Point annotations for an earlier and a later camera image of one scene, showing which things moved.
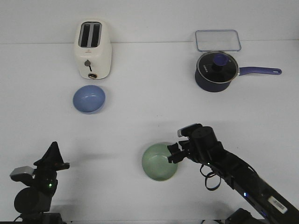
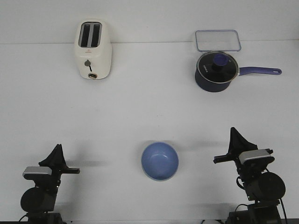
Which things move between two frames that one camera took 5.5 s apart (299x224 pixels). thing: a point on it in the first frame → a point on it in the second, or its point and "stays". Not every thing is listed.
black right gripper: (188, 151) → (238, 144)
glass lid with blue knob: (217, 66) stays
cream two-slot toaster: (93, 47) stays
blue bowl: (88, 98) → (160, 161)
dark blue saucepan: (214, 87) stays
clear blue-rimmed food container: (213, 40) stays
